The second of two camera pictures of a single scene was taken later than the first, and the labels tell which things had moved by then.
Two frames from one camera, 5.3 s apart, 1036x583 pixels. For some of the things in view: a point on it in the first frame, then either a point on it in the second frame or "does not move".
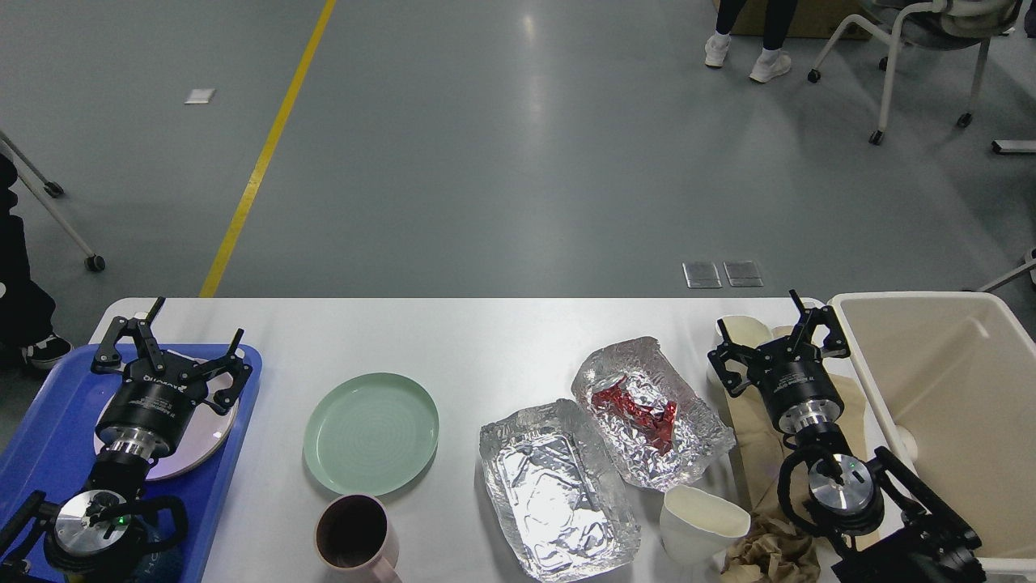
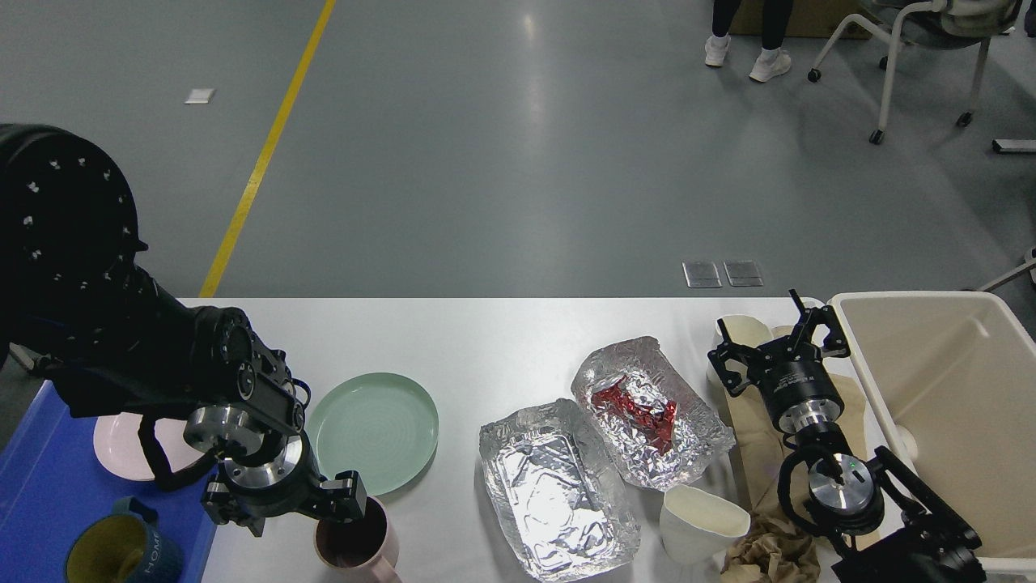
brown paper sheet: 763,448 does not move
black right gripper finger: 813,317 does not move
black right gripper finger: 732,382 does not move
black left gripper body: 150,411 to 275,474
